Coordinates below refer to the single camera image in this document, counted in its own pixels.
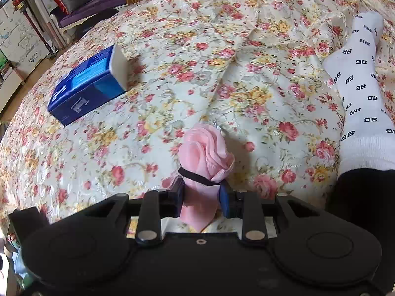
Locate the black rectangular case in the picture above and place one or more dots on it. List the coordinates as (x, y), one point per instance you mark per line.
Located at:
(24, 217)

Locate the black trouser leg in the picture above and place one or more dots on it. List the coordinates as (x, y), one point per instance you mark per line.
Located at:
(361, 197)

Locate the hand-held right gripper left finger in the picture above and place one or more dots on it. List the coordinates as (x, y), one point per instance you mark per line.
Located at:
(177, 195)

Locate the purple sofa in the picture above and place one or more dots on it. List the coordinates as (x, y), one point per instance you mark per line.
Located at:
(89, 10)

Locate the blue cardboard box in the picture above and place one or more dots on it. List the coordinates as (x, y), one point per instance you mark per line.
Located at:
(89, 84)

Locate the light blue face mask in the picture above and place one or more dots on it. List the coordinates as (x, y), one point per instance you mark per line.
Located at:
(18, 260)

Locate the floral bedspread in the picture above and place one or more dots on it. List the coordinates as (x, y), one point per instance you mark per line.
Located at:
(216, 67)

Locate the pink cloth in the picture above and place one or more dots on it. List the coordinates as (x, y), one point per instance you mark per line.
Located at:
(203, 157)

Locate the white printed sock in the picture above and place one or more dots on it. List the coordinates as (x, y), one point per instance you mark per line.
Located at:
(364, 98)

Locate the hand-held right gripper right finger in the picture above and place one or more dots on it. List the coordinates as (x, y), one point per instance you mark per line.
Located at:
(226, 203)

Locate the white cabinet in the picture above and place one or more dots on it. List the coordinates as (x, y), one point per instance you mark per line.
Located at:
(18, 37)

